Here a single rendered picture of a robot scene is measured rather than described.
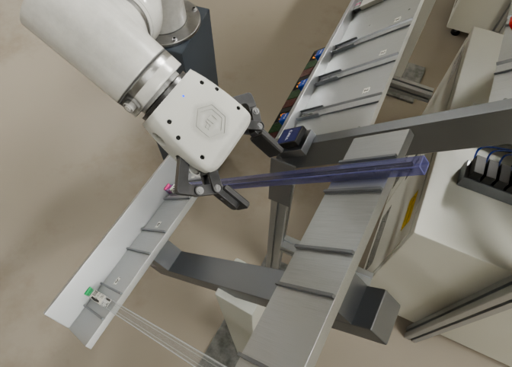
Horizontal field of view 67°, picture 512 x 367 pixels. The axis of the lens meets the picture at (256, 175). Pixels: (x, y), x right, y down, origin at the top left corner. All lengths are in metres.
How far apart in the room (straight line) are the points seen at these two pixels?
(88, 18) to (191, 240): 1.12
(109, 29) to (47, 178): 1.37
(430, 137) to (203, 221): 1.05
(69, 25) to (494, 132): 0.52
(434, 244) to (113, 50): 0.70
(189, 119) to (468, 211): 0.66
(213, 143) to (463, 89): 0.81
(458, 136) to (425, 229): 0.32
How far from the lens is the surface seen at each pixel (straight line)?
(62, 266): 1.59
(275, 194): 0.84
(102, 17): 0.46
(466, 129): 0.60
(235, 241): 1.47
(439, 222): 0.90
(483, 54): 1.27
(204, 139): 0.46
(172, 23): 1.04
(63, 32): 0.47
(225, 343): 1.38
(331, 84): 0.87
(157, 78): 0.45
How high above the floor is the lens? 1.37
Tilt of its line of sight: 60 degrees down
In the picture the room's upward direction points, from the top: straight up
